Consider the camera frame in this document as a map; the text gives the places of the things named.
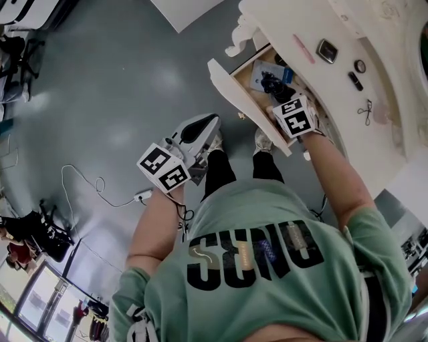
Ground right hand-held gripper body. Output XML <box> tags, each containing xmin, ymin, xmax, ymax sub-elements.
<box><xmin>272</xmin><ymin>94</ymin><xmax>326</xmax><ymax>139</ymax></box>

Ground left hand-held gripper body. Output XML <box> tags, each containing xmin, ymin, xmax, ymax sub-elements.
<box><xmin>136</xmin><ymin>133</ymin><xmax>211</xmax><ymax>194</ymax></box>

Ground black object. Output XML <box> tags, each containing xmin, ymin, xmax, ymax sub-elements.
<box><xmin>259</xmin><ymin>69</ymin><xmax>297</xmax><ymax>104</ymax></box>

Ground cream wooden large drawer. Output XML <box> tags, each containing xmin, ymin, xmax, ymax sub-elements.
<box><xmin>207</xmin><ymin>43</ymin><xmax>332</xmax><ymax>158</ymax></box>

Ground person's right forearm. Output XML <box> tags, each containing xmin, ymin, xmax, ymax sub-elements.
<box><xmin>298</xmin><ymin>131</ymin><xmax>377</xmax><ymax>232</ymax></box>

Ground person's left forearm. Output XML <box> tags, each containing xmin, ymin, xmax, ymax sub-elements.
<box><xmin>126</xmin><ymin>185</ymin><xmax>190</xmax><ymax>269</ymax></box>

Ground cream ornate dressing table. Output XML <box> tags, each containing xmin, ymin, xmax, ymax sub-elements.
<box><xmin>225</xmin><ymin>0</ymin><xmax>428</xmax><ymax>165</ymax></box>

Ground person's left shoe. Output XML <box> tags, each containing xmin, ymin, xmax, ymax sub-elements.
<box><xmin>207</xmin><ymin>132</ymin><xmax>225</xmax><ymax>154</ymax></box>

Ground person's shoe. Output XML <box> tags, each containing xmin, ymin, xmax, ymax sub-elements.
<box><xmin>253</xmin><ymin>128</ymin><xmax>274</xmax><ymax>155</ymax></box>
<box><xmin>207</xmin><ymin>132</ymin><xmax>225</xmax><ymax>154</ymax></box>

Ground white power strip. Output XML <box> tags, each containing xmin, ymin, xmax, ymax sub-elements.
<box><xmin>133</xmin><ymin>188</ymin><xmax>154</xmax><ymax>203</ymax></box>

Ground person's black trousers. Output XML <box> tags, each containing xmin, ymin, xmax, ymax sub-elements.
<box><xmin>199</xmin><ymin>148</ymin><xmax>286</xmax><ymax>204</ymax></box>

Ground person's right shoe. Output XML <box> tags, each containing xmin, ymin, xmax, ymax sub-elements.
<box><xmin>253</xmin><ymin>128</ymin><xmax>274</xmax><ymax>155</ymax></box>

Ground blue and white package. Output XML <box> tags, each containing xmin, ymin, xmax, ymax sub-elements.
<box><xmin>250</xmin><ymin>59</ymin><xmax>296</xmax><ymax>92</ymax></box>

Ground black lipstick tube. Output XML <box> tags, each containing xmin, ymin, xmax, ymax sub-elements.
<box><xmin>347</xmin><ymin>71</ymin><xmax>364</xmax><ymax>92</ymax></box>

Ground black eyelash curler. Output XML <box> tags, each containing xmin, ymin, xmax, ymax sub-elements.
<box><xmin>356</xmin><ymin>98</ymin><xmax>374</xmax><ymax>128</ymax></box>

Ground pink pen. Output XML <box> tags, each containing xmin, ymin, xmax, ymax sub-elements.
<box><xmin>292</xmin><ymin>33</ymin><xmax>316</xmax><ymax>65</ymax></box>

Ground black makeup compact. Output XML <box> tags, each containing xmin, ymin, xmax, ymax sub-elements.
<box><xmin>315</xmin><ymin>38</ymin><xmax>340</xmax><ymax>65</ymax></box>

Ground white desk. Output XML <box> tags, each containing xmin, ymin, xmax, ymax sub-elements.
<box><xmin>149</xmin><ymin>0</ymin><xmax>224</xmax><ymax>34</ymax></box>

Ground black chair base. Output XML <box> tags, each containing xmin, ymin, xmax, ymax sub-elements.
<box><xmin>31</xmin><ymin>199</ymin><xmax>76</xmax><ymax>263</ymax></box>

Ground person's green t-shirt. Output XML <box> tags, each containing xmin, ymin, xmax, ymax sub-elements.
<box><xmin>108</xmin><ymin>178</ymin><xmax>416</xmax><ymax>342</ymax></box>

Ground black office chair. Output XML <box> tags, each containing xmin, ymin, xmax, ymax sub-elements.
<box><xmin>0</xmin><ymin>35</ymin><xmax>46</xmax><ymax>103</ymax></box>

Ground black framed window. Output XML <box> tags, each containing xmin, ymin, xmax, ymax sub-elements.
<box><xmin>0</xmin><ymin>259</ymin><xmax>112</xmax><ymax>342</ymax></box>

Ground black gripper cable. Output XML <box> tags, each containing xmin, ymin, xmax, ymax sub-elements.
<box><xmin>307</xmin><ymin>192</ymin><xmax>329</xmax><ymax>222</ymax></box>
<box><xmin>167</xmin><ymin>192</ymin><xmax>195</xmax><ymax>243</ymax></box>

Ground white power cable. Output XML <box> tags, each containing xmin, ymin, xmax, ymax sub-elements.
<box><xmin>60</xmin><ymin>163</ymin><xmax>138</xmax><ymax>208</ymax></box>

